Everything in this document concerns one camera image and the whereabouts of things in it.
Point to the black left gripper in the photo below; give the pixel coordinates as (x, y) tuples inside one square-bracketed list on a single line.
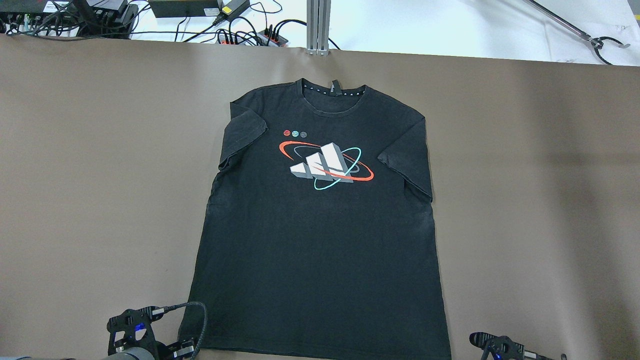
[(181, 346)]

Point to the black printed t-shirt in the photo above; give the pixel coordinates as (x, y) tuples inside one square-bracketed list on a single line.
[(319, 232)]

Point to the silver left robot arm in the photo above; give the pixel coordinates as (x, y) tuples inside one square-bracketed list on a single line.
[(132, 353)]

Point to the black power strip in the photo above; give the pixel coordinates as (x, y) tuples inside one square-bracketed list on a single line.
[(225, 36)]

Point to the black power adapter box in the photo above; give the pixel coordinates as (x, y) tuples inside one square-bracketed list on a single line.
[(185, 8)]

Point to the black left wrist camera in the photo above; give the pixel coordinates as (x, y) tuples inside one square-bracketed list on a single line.
[(132, 328)]

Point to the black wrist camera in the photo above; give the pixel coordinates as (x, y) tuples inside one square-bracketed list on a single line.
[(502, 348), (132, 328)]

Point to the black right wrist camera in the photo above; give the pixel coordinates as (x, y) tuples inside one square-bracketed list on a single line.
[(502, 348)]

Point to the aluminium cage frame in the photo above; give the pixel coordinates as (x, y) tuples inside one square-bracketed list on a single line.
[(317, 27)]

